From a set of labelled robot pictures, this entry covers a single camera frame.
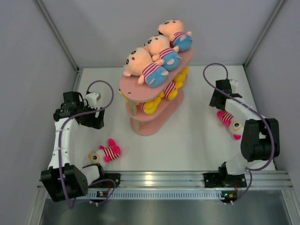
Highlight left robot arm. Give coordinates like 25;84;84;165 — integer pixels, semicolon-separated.
40;91;106;202

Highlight slotted cable duct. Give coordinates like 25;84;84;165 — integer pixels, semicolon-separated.
77;189;225;200

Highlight pink wooden three-tier shelf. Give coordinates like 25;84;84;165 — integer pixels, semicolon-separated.
120;49;193;135

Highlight pink white panda plush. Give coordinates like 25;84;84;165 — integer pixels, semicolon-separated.
217;110;244;140

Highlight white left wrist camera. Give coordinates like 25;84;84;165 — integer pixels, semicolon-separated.
84;92;101;110

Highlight boy plush on shelf top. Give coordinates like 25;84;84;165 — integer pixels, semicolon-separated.
158;20;193;52

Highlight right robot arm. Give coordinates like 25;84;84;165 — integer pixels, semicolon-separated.
210;79;280;186

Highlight pink white panda plush glasses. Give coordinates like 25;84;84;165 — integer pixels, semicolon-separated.
88;138;121;166

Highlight boy plush black hair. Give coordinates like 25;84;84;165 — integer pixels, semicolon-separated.
123;47;169;88

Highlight yellow plush toy striped shirt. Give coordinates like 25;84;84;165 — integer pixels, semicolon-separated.
173;67;189;83

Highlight boy plush blue pants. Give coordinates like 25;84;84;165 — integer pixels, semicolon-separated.
143;35;181;71

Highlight yellow plush toy big eyes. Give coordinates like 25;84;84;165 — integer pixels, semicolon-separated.
136;92;164;115

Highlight yellow cat plush striped shirt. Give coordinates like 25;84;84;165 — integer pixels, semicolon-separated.
159;81;183;101

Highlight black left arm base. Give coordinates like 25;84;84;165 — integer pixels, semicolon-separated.
102;172;121;188

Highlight aluminium frame rail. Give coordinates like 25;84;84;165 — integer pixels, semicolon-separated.
37;170;293;191

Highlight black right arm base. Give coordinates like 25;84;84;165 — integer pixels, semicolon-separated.
203;172;247;188

